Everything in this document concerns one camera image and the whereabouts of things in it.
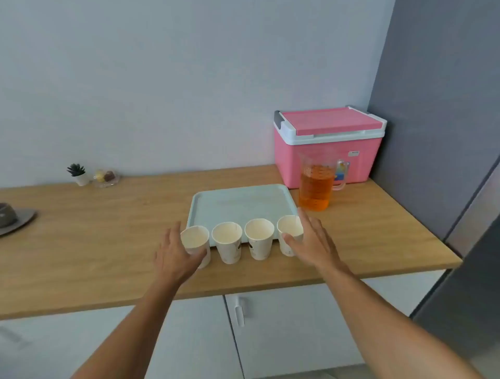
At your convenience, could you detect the person's left hand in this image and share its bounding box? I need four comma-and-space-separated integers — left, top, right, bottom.
153, 221, 208, 290

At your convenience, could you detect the person's right hand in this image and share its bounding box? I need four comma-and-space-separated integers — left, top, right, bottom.
282, 207, 352, 279

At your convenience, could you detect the white paper cup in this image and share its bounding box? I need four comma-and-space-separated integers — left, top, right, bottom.
211, 221, 244, 265
244, 218, 276, 261
180, 225, 211, 270
276, 214, 305, 258

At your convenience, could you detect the clear pitcher of orange juice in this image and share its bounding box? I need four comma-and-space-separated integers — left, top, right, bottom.
297, 152, 351, 213

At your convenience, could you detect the person's left forearm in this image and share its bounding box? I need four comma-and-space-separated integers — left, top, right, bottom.
71, 277, 182, 379

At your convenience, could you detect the person's right forearm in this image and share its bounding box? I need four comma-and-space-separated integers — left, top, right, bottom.
326, 268, 485, 379

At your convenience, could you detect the white cabinet door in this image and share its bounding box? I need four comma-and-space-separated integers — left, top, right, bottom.
0, 295, 245, 379
223, 269, 446, 379

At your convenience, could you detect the light green plastic tray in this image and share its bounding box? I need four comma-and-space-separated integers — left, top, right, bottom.
186, 184, 299, 249

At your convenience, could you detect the pink cooler box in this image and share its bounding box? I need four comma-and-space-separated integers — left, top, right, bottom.
273, 105, 388, 190

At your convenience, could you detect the clear glass dish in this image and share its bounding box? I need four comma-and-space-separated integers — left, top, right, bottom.
93, 169, 121, 189

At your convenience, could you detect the small potted succulent plant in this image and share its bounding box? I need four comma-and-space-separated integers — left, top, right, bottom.
66, 163, 91, 187

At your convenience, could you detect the grey plate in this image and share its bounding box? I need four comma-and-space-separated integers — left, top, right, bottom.
0, 209, 38, 237

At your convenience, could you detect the grey refrigerator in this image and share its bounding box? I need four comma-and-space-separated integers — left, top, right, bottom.
412, 156, 500, 379

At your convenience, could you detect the dark grey bowl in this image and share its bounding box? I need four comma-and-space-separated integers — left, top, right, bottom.
0, 202, 18, 229

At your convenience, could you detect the white cabinet handle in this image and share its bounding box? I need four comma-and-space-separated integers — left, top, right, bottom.
233, 296, 246, 328

